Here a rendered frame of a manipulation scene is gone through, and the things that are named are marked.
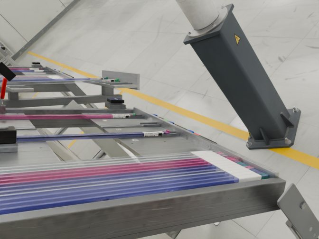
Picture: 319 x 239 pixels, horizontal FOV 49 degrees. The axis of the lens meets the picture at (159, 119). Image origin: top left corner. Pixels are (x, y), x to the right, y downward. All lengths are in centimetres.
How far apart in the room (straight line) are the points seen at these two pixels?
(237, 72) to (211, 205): 99
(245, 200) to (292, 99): 138
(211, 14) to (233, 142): 79
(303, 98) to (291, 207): 133
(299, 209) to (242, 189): 12
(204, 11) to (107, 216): 107
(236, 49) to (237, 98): 26
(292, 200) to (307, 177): 96
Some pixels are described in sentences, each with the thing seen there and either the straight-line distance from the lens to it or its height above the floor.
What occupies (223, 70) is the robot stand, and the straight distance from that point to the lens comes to 155.
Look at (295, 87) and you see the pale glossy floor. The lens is 208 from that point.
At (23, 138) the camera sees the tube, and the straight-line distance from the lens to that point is 84.
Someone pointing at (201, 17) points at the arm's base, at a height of 76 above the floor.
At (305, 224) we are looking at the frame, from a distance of 76.
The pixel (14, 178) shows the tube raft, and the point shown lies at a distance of 61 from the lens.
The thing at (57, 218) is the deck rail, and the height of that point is 104.
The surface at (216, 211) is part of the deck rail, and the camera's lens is 64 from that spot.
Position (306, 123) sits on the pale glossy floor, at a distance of 186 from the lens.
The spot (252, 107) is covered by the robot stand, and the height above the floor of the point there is 26.
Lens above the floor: 129
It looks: 30 degrees down
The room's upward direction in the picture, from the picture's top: 41 degrees counter-clockwise
